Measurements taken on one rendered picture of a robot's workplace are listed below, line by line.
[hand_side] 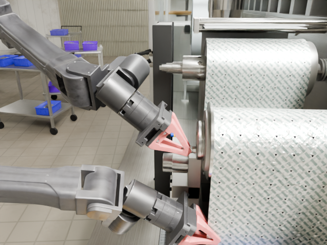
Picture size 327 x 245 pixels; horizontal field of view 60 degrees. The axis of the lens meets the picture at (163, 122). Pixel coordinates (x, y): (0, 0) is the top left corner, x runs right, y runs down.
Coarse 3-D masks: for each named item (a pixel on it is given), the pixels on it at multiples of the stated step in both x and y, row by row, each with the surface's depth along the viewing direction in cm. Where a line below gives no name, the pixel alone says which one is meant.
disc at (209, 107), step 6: (210, 102) 51; (210, 108) 49; (210, 114) 49; (210, 120) 49; (210, 126) 48; (210, 132) 48; (210, 138) 48; (210, 144) 48; (210, 150) 47; (210, 156) 47; (210, 162) 47; (210, 168) 48; (210, 174) 49
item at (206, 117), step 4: (204, 112) 53; (208, 112) 51; (204, 116) 53; (208, 116) 50; (204, 120) 54; (208, 120) 49; (208, 124) 49; (208, 128) 48; (208, 132) 48; (208, 136) 48; (208, 140) 48; (208, 144) 48; (208, 148) 48; (208, 152) 48; (204, 156) 51; (208, 156) 48; (204, 160) 50; (208, 160) 49; (204, 164) 50; (208, 164) 50; (204, 168) 51
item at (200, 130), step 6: (198, 126) 51; (204, 126) 51; (198, 132) 50; (204, 132) 50; (198, 138) 50; (204, 138) 50; (198, 144) 50; (204, 144) 50; (198, 150) 50; (204, 150) 50; (198, 156) 51
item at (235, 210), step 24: (216, 192) 51; (240, 192) 50; (264, 192) 50; (288, 192) 50; (312, 192) 49; (216, 216) 53; (240, 216) 52; (264, 216) 52; (288, 216) 51; (312, 216) 51; (240, 240) 54; (264, 240) 54; (288, 240) 53; (312, 240) 53
